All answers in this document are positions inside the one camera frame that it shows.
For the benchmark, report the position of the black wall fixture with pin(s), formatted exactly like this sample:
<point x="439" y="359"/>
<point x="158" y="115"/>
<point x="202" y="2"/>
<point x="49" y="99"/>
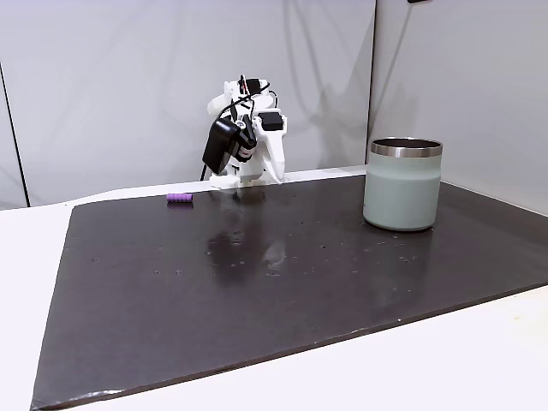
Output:
<point x="418" y="1"/>

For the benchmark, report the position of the dark brown table mat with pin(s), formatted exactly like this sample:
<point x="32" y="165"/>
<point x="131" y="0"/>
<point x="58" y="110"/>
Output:
<point x="257" y="299"/>

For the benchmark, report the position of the purple pen grip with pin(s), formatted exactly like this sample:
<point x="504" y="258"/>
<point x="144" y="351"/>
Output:
<point x="180" y="198"/>

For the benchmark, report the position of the pale green steel-rimmed cup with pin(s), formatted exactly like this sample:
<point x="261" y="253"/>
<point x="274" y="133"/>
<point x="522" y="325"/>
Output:
<point x="401" y="192"/>

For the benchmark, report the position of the black camera box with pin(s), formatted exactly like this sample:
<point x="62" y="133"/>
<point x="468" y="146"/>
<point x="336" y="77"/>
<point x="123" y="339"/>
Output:
<point x="220" y="145"/>

